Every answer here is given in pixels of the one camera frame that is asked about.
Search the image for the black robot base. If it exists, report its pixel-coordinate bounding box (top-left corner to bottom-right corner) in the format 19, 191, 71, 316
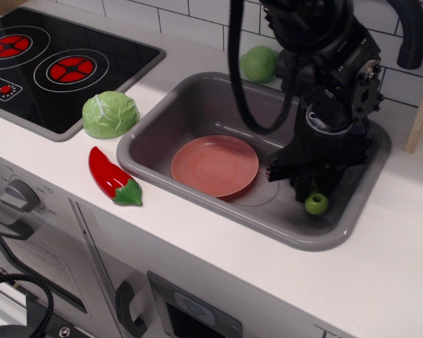
0, 296, 91, 337

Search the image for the green toy vegetable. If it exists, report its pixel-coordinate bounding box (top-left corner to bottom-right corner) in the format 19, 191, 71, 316
239, 46, 278, 84

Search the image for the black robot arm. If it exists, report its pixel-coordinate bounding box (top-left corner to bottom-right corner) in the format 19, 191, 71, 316
264, 1, 383, 202

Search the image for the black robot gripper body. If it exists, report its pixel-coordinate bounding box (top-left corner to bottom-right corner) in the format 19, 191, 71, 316
268, 106, 372, 182

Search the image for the pink plate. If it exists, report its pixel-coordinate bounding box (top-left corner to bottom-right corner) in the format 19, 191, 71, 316
171, 135, 259, 197

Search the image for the grey oven knob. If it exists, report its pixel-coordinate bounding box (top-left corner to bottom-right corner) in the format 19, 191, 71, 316
0, 180, 40, 213

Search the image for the black braided cable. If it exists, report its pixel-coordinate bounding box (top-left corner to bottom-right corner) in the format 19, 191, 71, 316
227, 0, 300, 135

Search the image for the black faucet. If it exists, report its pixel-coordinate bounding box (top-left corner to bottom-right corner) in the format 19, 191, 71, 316
275, 0, 423, 96

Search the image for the black toy stove top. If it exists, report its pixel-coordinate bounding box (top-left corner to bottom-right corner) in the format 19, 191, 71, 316
0, 7, 166, 142

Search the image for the toy oven door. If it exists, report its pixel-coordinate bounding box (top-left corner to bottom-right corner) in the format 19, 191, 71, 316
0, 227, 92, 314

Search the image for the grey oven door handle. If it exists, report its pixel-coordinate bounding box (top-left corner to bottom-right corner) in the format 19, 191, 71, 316
0, 203, 35, 240

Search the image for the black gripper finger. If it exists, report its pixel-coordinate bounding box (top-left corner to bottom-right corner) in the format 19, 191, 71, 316
290, 174, 314, 203
315, 165, 347, 196

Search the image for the dark grey cabinet handle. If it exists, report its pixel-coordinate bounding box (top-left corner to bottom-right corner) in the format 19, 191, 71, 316
115, 281, 147, 338

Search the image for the black cable lower left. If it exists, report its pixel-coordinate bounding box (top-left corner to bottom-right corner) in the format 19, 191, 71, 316
0, 273, 55, 338

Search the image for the green toy cabbage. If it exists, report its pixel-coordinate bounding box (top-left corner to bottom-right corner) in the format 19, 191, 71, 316
82, 91, 140, 139

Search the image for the grey dishwasher panel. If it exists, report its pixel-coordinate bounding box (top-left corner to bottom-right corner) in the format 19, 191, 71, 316
147, 271, 243, 338

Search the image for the red toy chili pepper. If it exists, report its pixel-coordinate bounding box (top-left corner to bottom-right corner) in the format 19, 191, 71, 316
88, 146, 142, 206

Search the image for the grey sink basin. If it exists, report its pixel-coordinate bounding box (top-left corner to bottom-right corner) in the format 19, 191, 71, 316
116, 73, 391, 251

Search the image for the green handled grey spatula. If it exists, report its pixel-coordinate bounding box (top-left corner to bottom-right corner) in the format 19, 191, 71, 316
304, 180, 329, 215

